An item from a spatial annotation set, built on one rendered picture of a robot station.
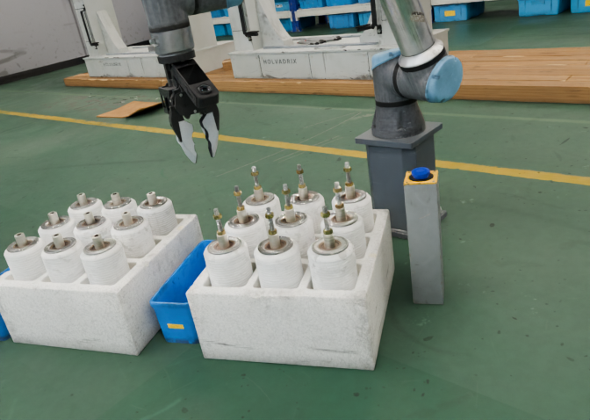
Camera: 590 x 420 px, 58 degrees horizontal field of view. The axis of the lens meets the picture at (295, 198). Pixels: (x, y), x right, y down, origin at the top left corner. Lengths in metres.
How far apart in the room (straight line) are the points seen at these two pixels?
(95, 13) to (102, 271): 4.54
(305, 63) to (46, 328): 2.56
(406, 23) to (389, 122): 0.30
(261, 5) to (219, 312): 3.05
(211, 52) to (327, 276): 3.71
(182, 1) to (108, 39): 4.63
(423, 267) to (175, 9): 0.76
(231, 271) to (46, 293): 0.48
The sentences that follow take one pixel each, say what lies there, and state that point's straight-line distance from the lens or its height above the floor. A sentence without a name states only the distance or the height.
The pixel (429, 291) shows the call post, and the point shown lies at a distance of 1.31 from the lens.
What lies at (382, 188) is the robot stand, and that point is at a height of 0.15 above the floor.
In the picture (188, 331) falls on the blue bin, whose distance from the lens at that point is 1.32.
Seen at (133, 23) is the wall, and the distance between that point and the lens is 8.53.
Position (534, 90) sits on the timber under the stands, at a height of 0.06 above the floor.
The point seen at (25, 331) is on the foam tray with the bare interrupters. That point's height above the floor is 0.04.
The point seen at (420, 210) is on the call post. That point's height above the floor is 0.25.
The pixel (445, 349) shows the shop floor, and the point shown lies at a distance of 1.21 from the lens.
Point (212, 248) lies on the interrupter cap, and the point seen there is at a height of 0.25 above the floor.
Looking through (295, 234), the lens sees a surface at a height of 0.24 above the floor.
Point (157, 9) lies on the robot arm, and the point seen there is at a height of 0.75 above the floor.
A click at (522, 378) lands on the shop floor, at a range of 1.16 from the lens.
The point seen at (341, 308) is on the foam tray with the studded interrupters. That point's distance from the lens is 1.08.
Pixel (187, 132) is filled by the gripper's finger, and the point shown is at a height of 0.52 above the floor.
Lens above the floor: 0.78
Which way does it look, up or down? 23 degrees down
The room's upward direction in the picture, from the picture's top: 10 degrees counter-clockwise
